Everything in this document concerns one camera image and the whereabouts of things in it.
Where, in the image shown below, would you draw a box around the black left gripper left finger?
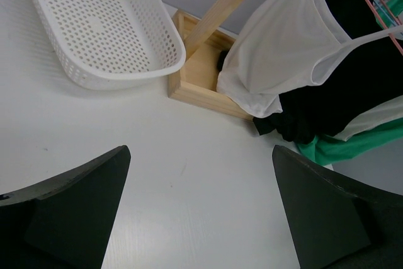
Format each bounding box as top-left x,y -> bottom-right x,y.
1,146 -> 131,268

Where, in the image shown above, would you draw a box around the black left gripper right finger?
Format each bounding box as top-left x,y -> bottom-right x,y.
272,146 -> 402,268

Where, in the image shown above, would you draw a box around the black tank top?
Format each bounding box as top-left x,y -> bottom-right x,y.
217,0 -> 402,144

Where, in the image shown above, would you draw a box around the white tank top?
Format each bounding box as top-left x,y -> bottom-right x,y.
217,0 -> 402,118

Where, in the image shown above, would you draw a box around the pink wire hanger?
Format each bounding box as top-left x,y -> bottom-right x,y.
365,0 -> 402,54

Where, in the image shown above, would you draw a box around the green tank top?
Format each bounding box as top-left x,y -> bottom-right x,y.
297,0 -> 403,166

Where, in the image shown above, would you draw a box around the wooden clothes rack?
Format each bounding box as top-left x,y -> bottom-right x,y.
167,0 -> 253,121

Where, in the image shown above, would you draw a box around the white perforated plastic basket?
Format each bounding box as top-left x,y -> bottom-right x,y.
32,0 -> 186,91

